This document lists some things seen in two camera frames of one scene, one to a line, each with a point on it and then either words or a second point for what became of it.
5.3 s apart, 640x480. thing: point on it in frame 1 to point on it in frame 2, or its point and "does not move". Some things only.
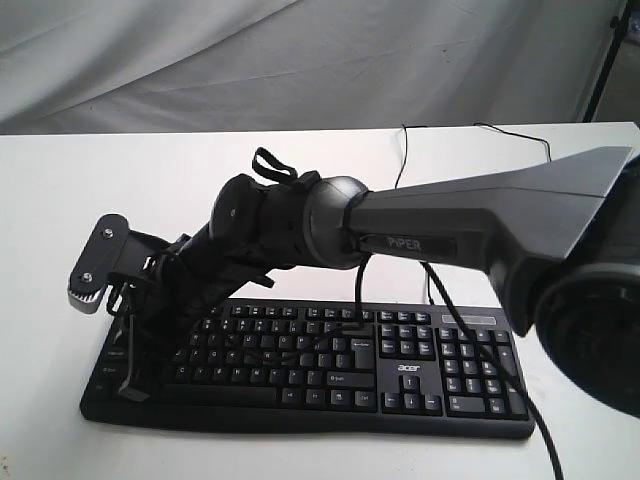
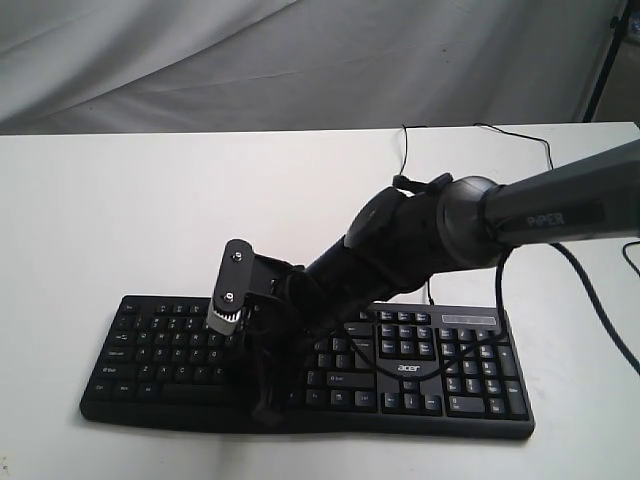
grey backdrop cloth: [108, 66] does not move
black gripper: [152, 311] to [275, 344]
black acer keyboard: [313, 368] does not move
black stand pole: [618, 24] does not move
